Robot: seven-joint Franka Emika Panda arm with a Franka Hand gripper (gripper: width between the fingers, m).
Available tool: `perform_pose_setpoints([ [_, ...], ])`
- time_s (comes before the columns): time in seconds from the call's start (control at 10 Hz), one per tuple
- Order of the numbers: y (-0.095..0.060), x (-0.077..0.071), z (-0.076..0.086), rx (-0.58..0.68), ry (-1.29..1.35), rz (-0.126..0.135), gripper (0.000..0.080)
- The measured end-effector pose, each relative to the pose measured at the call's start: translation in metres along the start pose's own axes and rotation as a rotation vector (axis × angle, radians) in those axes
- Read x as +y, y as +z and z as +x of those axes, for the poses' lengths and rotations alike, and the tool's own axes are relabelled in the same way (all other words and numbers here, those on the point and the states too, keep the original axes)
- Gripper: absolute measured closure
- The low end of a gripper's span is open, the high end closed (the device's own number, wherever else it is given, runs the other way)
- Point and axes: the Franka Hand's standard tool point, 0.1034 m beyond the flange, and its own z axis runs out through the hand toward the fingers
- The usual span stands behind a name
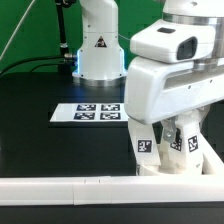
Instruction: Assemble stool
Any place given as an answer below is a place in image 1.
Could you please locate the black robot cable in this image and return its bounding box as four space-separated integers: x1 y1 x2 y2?
0 52 78 77

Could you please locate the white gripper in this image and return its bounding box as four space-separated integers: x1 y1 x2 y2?
124 57 224 143

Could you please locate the white L-shaped fence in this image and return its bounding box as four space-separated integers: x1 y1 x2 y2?
0 143 224 206

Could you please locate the black vertical pole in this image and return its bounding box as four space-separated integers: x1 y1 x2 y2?
55 0 71 75

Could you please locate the thin grey rod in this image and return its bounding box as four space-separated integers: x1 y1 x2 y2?
0 0 36 61

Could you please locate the white marker sheet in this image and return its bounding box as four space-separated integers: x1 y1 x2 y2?
50 103 128 122

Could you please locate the white round stool seat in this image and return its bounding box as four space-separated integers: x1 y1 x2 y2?
137 159 202 176

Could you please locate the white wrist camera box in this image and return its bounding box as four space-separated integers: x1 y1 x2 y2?
130 19 216 64

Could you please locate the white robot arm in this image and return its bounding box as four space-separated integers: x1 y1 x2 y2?
74 0 224 125

